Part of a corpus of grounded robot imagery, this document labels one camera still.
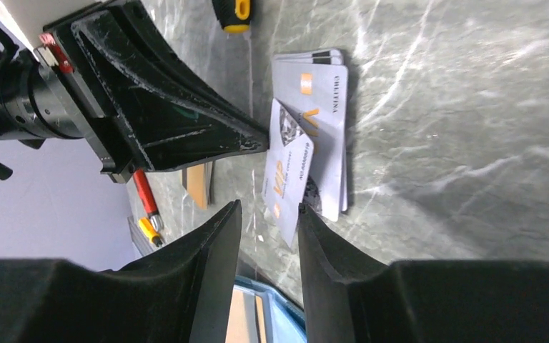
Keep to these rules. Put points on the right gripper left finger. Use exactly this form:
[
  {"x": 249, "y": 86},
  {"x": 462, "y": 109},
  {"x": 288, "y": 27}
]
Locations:
[{"x": 180, "y": 293}]

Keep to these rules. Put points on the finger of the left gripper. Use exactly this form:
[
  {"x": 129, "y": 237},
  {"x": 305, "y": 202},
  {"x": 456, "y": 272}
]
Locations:
[{"x": 167, "y": 115}]

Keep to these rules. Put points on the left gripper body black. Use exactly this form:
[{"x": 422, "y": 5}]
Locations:
[{"x": 44, "y": 94}]

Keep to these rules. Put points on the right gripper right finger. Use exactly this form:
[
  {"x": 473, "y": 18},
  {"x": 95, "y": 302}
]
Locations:
[{"x": 349, "y": 296}]

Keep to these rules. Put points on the blue leather card holder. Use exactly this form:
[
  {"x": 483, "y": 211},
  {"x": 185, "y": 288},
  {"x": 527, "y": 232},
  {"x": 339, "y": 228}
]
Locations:
[{"x": 285, "y": 320}]

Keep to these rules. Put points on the single silver VIP card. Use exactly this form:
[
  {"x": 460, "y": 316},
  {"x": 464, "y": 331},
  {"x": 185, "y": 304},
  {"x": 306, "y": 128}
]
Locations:
[{"x": 287, "y": 167}]

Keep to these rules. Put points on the single gold credit card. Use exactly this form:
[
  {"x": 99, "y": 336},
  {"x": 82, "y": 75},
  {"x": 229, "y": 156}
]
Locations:
[{"x": 247, "y": 321}]

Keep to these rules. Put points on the silver credit card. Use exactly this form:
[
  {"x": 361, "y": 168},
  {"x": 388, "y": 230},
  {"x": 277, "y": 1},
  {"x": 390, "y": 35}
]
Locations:
[{"x": 313, "y": 87}]

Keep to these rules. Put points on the red adjustable wrench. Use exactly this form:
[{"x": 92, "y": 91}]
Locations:
[{"x": 149, "y": 203}]

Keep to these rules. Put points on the yellow handle screwdriver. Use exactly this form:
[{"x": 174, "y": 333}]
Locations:
[{"x": 148, "y": 230}]

